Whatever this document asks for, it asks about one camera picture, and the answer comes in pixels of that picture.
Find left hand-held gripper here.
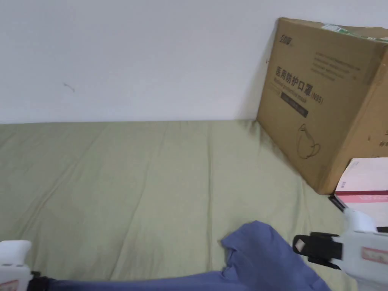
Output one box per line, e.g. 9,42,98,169
0,240,50,291

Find pink and white box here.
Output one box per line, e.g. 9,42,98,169
334,157,388,228

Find bed with pale green sheet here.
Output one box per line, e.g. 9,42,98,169
0,119,360,291

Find blue garment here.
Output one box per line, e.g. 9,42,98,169
45,220,334,291

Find large brown cardboard carton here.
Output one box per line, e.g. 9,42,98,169
257,17,388,196

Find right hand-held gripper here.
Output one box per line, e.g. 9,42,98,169
292,208,388,291

